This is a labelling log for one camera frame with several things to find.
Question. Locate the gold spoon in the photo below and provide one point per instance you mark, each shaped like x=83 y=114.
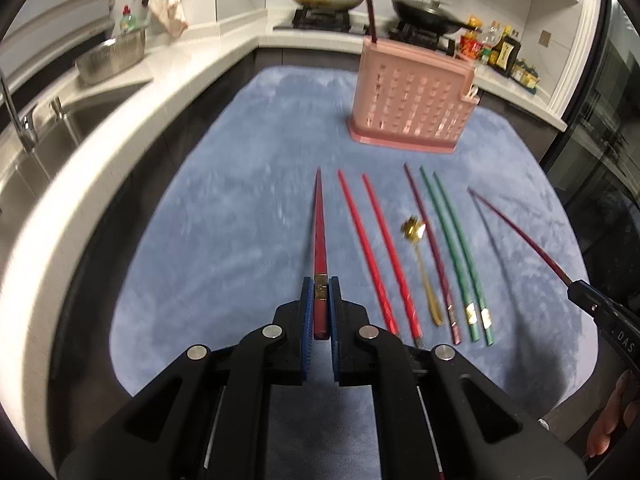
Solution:
x=414 y=231

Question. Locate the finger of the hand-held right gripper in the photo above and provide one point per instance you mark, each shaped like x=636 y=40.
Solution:
x=587 y=300

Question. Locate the stainless steel sink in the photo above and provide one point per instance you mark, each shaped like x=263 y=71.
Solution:
x=75 y=125

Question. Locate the blue fleece mat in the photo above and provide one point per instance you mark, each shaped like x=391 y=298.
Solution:
x=225 y=210

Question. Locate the green dish soap bottle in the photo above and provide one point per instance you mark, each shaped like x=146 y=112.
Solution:
x=129 y=20

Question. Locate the pink plastic utensil holder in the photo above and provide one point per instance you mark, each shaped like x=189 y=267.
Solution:
x=400 y=100

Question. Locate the grey window blinds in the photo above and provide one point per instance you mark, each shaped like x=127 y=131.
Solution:
x=55 y=5

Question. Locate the person's right hand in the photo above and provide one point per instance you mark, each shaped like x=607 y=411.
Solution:
x=606 y=430

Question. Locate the clear plastic bottle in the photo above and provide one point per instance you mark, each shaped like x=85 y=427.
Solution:
x=491 y=35

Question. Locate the red twisted chopstick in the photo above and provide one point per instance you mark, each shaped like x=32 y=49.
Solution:
x=363 y=240
x=392 y=260

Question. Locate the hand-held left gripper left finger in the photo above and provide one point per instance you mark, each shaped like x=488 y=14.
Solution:
x=306 y=330

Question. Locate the green chopstick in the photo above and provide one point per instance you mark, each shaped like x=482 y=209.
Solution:
x=485 y=317
x=470 y=312

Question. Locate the yellow snack packet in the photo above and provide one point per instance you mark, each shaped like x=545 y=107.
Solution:
x=475 y=22

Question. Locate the red food cup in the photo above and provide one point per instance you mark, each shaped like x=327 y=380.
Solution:
x=471 y=46

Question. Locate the dark soy sauce bottle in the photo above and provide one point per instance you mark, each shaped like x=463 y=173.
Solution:
x=507 y=52

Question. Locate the row of small seasoning jars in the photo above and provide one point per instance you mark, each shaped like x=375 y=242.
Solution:
x=525 y=77

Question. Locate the stainless steel bowl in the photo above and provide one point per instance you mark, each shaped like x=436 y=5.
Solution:
x=112 y=57

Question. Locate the small chrome sink tap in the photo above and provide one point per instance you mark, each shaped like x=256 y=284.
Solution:
x=57 y=109

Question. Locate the chrome faucet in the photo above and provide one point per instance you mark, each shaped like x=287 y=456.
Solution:
x=22 y=120

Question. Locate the dark red chopstick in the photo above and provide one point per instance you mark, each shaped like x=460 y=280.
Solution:
x=370 y=10
x=453 y=320
x=535 y=248
x=320 y=240

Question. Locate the black gas stove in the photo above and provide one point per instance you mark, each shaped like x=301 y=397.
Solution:
x=325 y=20

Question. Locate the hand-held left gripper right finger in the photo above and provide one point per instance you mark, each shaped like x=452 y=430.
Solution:
x=336 y=340

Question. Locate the glass door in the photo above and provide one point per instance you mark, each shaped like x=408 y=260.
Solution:
x=605 y=135

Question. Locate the wall socket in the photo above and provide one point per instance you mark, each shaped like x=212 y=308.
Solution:
x=545 y=38

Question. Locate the black wok with lid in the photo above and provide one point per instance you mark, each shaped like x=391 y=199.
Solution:
x=430 y=15

